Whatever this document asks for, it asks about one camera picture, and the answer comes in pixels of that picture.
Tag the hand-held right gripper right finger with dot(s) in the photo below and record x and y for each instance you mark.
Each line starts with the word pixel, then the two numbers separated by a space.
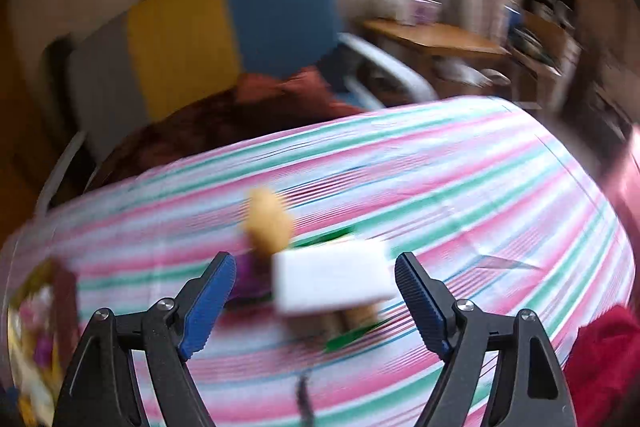
pixel 420 302

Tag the green label box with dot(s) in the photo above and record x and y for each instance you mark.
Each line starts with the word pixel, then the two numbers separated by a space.
pixel 355 334

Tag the grey yellow blue chair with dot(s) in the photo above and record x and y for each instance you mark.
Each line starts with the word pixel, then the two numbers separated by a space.
pixel 190 37

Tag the red clothing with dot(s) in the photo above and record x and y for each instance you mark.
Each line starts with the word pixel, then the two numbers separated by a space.
pixel 605 367

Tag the gold tray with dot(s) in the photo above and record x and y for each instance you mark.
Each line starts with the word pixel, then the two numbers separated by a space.
pixel 35 337

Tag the wooden desk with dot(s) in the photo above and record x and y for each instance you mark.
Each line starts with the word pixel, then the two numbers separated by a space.
pixel 435 39

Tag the white containers on desk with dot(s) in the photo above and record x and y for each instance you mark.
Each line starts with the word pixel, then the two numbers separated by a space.
pixel 410 2

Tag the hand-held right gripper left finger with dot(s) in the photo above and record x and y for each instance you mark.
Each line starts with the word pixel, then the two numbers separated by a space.
pixel 210 307

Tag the brown yellow sponge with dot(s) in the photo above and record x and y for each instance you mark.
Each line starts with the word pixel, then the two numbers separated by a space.
pixel 270 222

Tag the brown blanket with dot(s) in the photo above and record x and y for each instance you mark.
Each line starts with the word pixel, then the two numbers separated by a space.
pixel 225 122

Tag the striped tablecloth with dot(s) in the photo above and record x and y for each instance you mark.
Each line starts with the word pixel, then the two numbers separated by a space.
pixel 425 167

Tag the purple wrapper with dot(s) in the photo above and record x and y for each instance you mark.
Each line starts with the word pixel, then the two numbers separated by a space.
pixel 252 279

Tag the white block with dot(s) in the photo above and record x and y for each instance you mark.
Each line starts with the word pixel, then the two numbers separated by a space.
pixel 330 277

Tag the cluttered shelf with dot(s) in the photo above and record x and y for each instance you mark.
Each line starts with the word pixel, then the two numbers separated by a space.
pixel 545 22

